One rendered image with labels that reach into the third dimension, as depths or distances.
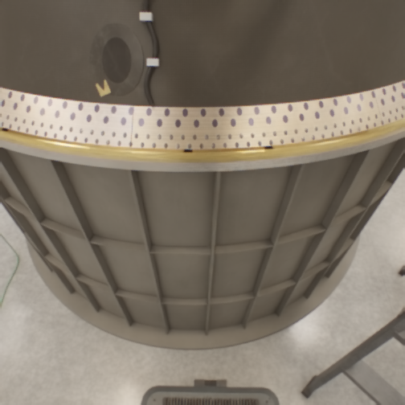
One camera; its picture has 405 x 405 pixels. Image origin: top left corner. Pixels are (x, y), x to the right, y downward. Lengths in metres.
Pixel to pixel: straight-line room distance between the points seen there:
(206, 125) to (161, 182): 0.18
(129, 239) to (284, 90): 0.60
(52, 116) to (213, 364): 1.28
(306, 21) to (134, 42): 0.34
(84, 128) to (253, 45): 0.38
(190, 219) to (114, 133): 0.32
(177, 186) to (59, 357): 1.23
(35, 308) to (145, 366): 0.68
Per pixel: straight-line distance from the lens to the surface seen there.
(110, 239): 0.98
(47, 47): 0.75
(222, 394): 1.32
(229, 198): 0.77
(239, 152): 0.62
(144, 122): 0.64
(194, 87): 0.64
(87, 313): 1.74
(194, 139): 0.62
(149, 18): 0.64
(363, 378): 1.43
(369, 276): 2.03
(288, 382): 1.64
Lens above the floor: 1.57
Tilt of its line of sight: 49 degrees down
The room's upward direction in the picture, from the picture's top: 1 degrees clockwise
